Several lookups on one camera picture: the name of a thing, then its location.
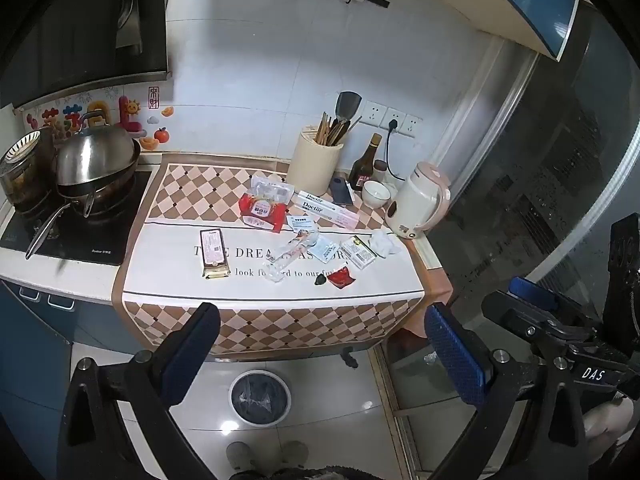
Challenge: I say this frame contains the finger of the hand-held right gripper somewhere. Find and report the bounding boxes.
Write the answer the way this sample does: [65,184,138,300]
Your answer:
[481,290,553,348]
[509,276,593,332]

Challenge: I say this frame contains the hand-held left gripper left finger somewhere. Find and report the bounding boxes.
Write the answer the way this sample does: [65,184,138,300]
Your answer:
[57,302,222,480]

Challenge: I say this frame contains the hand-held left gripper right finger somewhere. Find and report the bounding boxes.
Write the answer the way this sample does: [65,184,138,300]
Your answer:
[424,302,587,480]

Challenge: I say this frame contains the round white trash bin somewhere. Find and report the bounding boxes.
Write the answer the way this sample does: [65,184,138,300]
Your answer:
[228,370,292,428]

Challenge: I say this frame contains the gold pink snack wrapper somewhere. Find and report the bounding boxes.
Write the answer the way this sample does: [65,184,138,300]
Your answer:
[200,228,232,278]

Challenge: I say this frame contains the white tissue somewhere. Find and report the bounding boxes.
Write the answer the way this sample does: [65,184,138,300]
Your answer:
[369,230,403,258]

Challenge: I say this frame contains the red torn wrapper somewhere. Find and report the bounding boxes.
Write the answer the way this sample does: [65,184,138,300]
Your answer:
[327,267,357,289]

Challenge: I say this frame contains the clear plastic wrapper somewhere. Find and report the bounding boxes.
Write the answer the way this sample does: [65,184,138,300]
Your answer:
[264,227,321,283]

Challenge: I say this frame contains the white green packet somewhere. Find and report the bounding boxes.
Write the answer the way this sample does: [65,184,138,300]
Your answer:
[341,236,376,270]

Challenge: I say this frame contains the red wet wipes pack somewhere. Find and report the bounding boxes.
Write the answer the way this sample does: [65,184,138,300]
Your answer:
[239,192,287,233]

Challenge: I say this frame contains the light blue sachet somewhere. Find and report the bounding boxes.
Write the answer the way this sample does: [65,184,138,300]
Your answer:
[307,235,338,262]

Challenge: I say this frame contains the white pink toothpaste box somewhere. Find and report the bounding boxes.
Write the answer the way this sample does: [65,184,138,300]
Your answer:
[295,190,360,231]

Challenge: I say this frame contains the person's right forearm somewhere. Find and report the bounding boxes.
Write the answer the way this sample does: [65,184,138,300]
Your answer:
[582,399,638,461]

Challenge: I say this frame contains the checkered printed tablecloth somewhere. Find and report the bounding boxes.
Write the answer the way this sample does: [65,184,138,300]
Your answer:
[111,152,453,358]

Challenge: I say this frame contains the grey slipper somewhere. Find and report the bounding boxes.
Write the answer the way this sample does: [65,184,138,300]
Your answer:
[226,441,266,472]
[281,441,309,471]

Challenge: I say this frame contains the glass sliding door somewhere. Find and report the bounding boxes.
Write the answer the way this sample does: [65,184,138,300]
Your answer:
[390,20,640,461]

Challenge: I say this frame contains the white pink electric kettle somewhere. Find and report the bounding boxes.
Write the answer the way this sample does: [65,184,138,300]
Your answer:
[384,161,452,240]

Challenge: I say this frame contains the black induction cooktop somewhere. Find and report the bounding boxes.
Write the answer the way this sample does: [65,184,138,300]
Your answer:
[0,167,153,267]

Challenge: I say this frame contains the blue lower cabinet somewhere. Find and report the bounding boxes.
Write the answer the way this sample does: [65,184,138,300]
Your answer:
[0,280,123,463]

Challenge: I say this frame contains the blue cabinet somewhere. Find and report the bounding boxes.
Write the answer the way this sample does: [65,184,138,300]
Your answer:
[462,0,581,63]
[0,280,123,463]

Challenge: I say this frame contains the white ceramic bowl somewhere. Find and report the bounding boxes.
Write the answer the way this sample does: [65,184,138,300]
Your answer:
[362,180,392,209]

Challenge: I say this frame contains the clear plastic bag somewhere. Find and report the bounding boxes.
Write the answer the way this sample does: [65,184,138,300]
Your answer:
[250,172,296,206]

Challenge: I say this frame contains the dark sauce bottle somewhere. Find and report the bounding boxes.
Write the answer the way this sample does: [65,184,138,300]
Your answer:
[348,133,383,191]

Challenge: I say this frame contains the steel wok lid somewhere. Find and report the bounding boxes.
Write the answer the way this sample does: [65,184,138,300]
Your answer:
[55,124,142,187]

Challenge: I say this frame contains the cream utensil holder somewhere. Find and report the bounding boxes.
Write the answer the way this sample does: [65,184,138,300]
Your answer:
[286,130,345,196]

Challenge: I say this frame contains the pot with patterned bowl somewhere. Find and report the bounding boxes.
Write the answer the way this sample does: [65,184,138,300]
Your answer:
[0,130,57,213]

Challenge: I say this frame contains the bundle of wooden chopsticks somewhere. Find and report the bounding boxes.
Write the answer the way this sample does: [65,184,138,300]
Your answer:
[314,112,352,147]

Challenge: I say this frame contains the black spatula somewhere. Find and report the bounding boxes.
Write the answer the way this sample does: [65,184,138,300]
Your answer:
[335,91,362,127]

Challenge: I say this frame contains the blue upper cabinet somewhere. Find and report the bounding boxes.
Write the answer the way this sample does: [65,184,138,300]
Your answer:
[462,0,581,63]

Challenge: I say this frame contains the black range hood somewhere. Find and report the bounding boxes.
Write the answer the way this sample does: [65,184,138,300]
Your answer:
[0,0,172,109]

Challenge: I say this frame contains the steel pan handle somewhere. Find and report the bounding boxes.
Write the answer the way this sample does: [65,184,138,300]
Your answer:
[25,202,72,261]

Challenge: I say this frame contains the black power cable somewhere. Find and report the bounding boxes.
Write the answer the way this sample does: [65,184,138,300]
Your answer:
[382,117,407,182]

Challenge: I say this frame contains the white wall power outlet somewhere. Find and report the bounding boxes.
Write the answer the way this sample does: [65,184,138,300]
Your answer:
[361,100,422,138]

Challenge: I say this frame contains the colourful wall stickers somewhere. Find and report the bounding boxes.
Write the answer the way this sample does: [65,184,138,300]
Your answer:
[25,86,173,153]

